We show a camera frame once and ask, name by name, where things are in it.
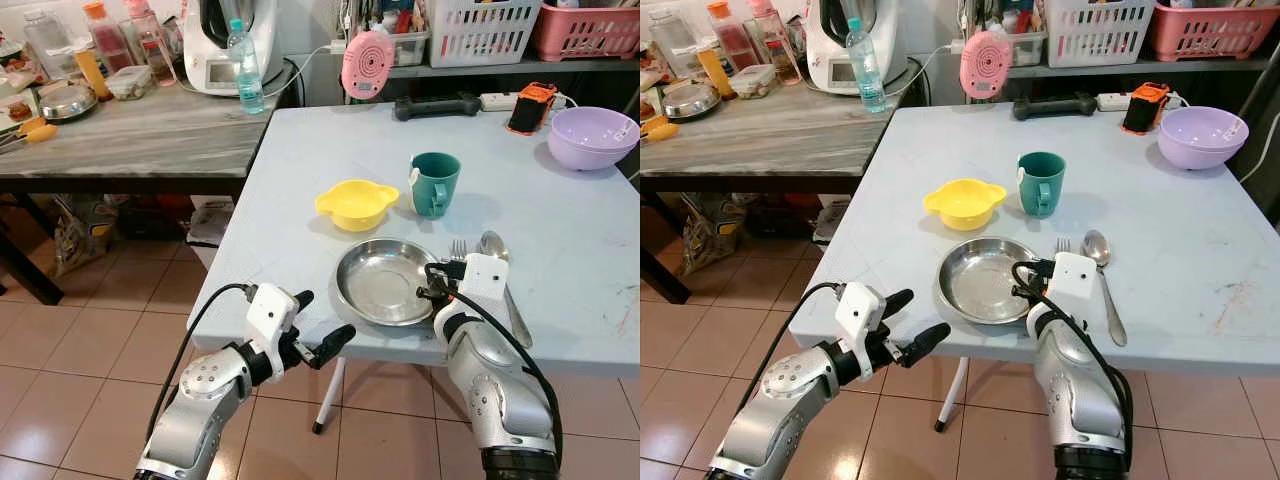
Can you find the green mug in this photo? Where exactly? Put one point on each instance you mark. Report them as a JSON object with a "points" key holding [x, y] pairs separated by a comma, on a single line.
{"points": [[437, 180], [1043, 180]]}

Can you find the clear glass jar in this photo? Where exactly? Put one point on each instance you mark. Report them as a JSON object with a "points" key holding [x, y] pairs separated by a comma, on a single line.
{"points": [[672, 42], [48, 45]]}

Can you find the white storage box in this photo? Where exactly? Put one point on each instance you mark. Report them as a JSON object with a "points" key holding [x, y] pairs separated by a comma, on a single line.
{"points": [[830, 222], [210, 230]]}

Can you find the pink plastic basket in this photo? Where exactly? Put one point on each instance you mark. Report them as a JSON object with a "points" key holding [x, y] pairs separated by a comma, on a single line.
{"points": [[1210, 35], [590, 35]]}

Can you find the purple plastic bowl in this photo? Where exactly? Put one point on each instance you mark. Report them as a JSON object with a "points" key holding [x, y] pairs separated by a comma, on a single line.
{"points": [[592, 140], [1200, 140]]}

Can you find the white plastic basket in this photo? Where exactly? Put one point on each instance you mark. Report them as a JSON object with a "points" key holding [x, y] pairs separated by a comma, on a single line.
{"points": [[1100, 35], [485, 35]]}

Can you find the white table leg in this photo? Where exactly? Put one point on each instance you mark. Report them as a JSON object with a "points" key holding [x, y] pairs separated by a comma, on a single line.
{"points": [[950, 395], [328, 395]]}

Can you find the clear plastic food container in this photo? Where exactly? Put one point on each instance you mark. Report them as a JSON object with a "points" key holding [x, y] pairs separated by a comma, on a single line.
{"points": [[130, 83], [752, 82]]}

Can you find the steel bowl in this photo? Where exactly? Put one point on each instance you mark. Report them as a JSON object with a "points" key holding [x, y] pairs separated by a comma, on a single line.
{"points": [[68, 103], [690, 102]]}

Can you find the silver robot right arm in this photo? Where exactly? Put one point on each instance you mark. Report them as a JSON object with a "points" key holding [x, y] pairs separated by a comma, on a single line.
{"points": [[1075, 390], [490, 390]]}

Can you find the orange and black handheld device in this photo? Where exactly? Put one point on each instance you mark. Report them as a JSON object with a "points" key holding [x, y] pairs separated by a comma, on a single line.
{"points": [[1144, 110], [530, 110]]}

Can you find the pink lid bottle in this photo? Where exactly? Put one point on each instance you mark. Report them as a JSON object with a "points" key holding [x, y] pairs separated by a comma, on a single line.
{"points": [[772, 45], [150, 45]]}

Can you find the orange lid bottle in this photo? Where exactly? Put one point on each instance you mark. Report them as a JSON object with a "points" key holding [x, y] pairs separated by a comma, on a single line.
{"points": [[730, 40], [105, 40]]}

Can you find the yellow packet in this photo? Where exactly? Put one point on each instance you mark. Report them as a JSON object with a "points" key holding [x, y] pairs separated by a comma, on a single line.
{"points": [[92, 75], [716, 72]]}

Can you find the printed bag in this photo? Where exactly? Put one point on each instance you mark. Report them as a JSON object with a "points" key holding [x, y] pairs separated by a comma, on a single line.
{"points": [[82, 235], [712, 235]]}

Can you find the white kitchen appliance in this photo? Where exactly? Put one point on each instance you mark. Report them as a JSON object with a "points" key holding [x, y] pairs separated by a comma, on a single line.
{"points": [[215, 60], [832, 55]]}

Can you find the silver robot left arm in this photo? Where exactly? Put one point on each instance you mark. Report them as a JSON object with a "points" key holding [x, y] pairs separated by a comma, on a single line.
{"points": [[200, 410], [775, 410]]}

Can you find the pink round speaker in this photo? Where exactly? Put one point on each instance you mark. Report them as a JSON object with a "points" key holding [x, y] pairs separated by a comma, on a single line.
{"points": [[367, 65], [986, 64]]}

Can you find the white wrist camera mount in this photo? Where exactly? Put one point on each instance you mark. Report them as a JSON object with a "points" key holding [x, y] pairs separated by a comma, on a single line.
{"points": [[1072, 275], [270, 315], [485, 277], [860, 312]]}

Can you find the steel spoon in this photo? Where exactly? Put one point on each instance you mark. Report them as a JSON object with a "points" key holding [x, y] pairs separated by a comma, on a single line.
{"points": [[495, 248], [1098, 248]]}

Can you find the round steel plate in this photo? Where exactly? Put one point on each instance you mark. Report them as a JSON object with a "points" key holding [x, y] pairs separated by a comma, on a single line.
{"points": [[380, 285], [980, 285]]}

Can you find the yellow plastic bowl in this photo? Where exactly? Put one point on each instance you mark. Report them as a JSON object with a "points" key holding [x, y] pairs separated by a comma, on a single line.
{"points": [[963, 202], [355, 203]]}

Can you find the marble top side table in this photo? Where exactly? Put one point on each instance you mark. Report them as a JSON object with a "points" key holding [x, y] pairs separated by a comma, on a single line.
{"points": [[130, 140], [740, 140]]}

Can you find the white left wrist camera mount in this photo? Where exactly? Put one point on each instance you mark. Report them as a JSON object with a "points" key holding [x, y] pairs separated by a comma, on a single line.
{"points": [[860, 312], [270, 315]]}

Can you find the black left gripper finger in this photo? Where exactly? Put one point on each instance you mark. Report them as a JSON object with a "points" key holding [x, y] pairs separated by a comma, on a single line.
{"points": [[304, 301], [332, 345], [898, 303], [926, 344]]}

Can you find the clear water bottle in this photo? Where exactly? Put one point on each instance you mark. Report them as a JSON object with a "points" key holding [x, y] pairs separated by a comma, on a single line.
{"points": [[866, 70], [246, 70]]}

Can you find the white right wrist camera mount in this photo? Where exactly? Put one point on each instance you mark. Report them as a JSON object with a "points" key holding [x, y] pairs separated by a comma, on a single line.
{"points": [[485, 277], [1072, 275]]}

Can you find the white power strip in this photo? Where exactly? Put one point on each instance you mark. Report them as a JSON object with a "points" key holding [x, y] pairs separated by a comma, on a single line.
{"points": [[495, 101], [1110, 101]]}

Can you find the steel fork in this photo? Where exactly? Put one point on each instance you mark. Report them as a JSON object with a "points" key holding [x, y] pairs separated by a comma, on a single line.
{"points": [[458, 248], [1063, 246]]}

